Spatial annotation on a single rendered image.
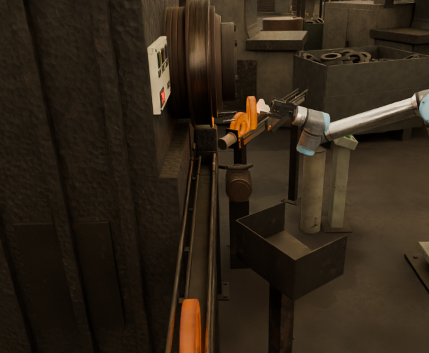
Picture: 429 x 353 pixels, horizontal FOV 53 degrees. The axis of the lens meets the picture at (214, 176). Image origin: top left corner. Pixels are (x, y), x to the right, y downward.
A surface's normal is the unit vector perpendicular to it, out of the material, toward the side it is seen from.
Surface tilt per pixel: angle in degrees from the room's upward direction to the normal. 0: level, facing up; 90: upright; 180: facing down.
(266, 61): 90
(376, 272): 1
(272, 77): 90
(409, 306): 0
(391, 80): 90
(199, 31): 55
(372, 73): 90
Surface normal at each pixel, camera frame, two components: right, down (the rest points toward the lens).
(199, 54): -0.03, 0.13
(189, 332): -0.04, -0.52
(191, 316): -0.04, -0.81
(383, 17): 0.33, 0.38
